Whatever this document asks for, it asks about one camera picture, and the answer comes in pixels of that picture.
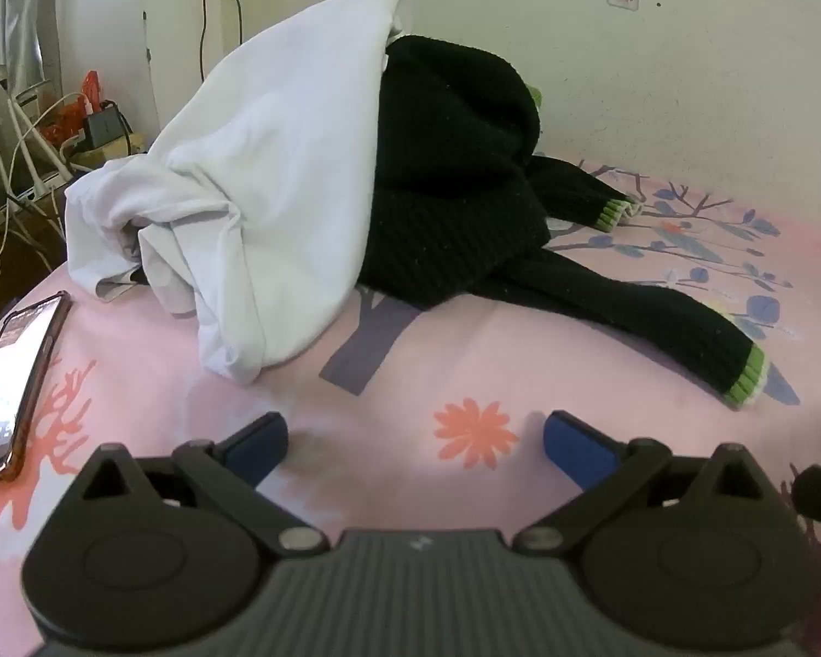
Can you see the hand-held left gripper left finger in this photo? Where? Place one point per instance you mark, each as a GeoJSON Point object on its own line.
{"type": "Point", "coordinates": [260, 443]}

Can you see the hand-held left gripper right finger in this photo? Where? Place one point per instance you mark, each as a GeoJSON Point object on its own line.
{"type": "Point", "coordinates": [575, 448]}

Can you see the white shirt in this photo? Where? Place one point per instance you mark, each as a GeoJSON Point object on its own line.
{"type": "Point", "coordinates": [273, 171]}

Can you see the black sweater with green cuffs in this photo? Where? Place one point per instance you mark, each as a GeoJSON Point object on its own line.
{"type": "Point", "coordinates": [451, 171]}

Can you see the pink floral bedsheet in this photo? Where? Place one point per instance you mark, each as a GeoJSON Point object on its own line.
{"type": "Point", "coordinates": [410, 369]}

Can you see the smartphone in red case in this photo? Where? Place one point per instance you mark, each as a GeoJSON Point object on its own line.
{"type": "Point", "coordinates": [10, 383]}

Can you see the beige power strip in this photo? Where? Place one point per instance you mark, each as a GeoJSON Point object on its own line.
{"type": "Point", "coordinates": [113, 149]}

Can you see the black charger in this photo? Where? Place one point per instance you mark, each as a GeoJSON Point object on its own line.
{"type": "Point", "coordinates": [106, 124]}

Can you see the red plastic bag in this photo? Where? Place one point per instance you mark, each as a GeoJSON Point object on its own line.
{"type": "Point", "coordinates": [75, 106]}

